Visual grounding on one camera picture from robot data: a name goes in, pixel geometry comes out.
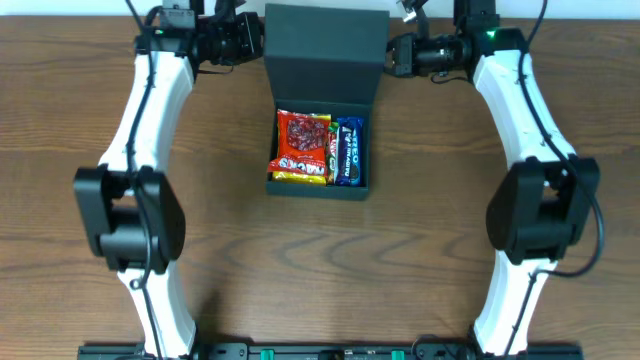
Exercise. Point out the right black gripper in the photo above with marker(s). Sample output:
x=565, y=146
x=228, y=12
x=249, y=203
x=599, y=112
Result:
x=401, y=55

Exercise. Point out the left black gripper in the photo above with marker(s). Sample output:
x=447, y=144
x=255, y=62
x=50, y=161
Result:
x=252, y=38

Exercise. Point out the green red Milo bar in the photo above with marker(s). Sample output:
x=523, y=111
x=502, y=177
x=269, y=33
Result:
x=331, y=153

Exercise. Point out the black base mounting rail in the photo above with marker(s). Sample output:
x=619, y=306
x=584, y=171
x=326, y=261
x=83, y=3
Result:
x=242, y=351

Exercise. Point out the yellow pistachio snack bag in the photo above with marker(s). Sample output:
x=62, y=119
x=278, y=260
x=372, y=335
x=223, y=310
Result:
x=300, y=177

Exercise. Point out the red Hacks candy bag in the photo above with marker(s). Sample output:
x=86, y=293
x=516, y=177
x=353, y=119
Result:
x=300, y=142

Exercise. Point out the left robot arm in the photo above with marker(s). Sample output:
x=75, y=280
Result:
x=130, y=212

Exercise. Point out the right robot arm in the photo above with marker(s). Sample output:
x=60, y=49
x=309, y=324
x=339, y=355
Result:
x=547, y=196

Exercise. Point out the blue Oreo cookie pack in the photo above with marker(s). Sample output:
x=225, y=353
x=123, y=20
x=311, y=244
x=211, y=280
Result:
x=355, y=123

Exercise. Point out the purple Dairy Milk chocolate bar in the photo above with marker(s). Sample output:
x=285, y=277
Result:
x=344, y=156

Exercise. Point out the black gift box with lid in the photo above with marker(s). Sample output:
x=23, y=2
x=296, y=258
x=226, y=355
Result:
x=328, y=61

